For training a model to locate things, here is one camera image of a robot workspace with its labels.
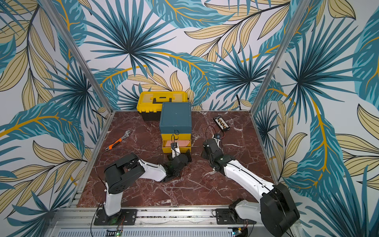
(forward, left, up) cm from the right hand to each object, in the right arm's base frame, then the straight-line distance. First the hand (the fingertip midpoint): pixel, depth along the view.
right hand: (207, 149), depth 86 cm
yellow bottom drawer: (+3, +15, -5) cm, 16 cm away
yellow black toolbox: (+33, +36, +7) cm, 49 cm away
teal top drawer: (+9, +18, +11) cm, 23 cm away
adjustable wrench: (+18, +54, -9) cm, 58 cm away
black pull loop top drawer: (+7, +19, +8) cm, 22 cm away
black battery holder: (+27, -14, -9) cm, 32 cm away
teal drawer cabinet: (+25, +18, +7) cm, 31 cm away
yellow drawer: (+8, +17, +1) cm, 19 cm away
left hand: (+3, +14, -8) cm, 16 cm away
